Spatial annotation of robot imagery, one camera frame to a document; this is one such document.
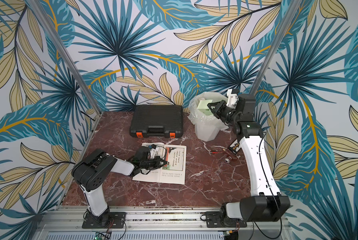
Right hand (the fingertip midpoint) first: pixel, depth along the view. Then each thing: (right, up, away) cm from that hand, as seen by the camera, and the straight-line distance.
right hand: (208, 103), depth 69 cm
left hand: (-22, -34, +24) cm, 47 cm away
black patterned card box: (+24, -24, +31) cm, 46 cm away
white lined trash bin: (+4, -11, +23) cm, 26 cm away
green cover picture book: (-17, -37, +20) cm, 45 cm away
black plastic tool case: (-29, -6, +38) cm, 49 cm away
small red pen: (+11, -27, +29) cm, 41 cm away
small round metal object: (+16, -31, +23) cm, 42 cm away
